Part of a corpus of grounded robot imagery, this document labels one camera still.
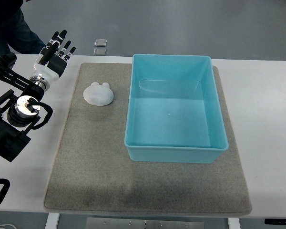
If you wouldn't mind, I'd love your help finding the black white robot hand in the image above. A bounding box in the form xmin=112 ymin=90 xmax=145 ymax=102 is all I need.
xmin=30 ymin=30 xmax=76 ymax=90

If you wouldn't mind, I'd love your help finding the white toy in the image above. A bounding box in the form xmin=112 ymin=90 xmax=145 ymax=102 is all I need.
xmin=83 ymin=82 xmax=114 ymax=106

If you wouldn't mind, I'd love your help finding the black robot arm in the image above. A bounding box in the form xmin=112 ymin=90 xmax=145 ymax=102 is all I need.
xmin=0 ymin=53 xmax=53 ymax=162

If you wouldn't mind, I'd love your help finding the blue plastic box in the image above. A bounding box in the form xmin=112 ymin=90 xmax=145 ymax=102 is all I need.
xmin=124 ymin=54 xmax=229 ymax=164

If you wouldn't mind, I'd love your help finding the lower silver floor plate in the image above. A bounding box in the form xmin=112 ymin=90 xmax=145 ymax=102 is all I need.
xmin=93 ymin=48 xmax=107 ymax=56

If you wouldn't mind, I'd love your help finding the silver floor plate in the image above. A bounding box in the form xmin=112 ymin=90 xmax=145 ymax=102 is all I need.
xmin=93 ymin=48 xmax=107 ymax=56
xmin=94 ymin=39 xmax=107 ymax=47

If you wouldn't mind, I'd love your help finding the upper silver floor plate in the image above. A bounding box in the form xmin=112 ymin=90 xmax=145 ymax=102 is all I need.
xmin=94 ymin=39 xmax=107 ymax=47

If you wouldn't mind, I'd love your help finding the person in dark clothes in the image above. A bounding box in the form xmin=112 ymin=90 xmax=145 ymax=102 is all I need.
xmin=0 ymin=0 xmax=45 ymax=57

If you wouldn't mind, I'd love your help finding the grey felt mat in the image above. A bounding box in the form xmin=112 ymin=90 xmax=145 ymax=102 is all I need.
xmin=43 ymin=63 xmax=252 ymax=217

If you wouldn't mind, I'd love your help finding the black table control panel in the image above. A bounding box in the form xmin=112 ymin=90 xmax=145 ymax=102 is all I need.
xmin=264 ymin=219 xmax=286 ymax=225

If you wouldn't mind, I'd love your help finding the metal table frame plate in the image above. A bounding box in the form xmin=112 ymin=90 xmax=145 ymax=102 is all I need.
xmin=85 ymin=217 xmax=205 ymax=229

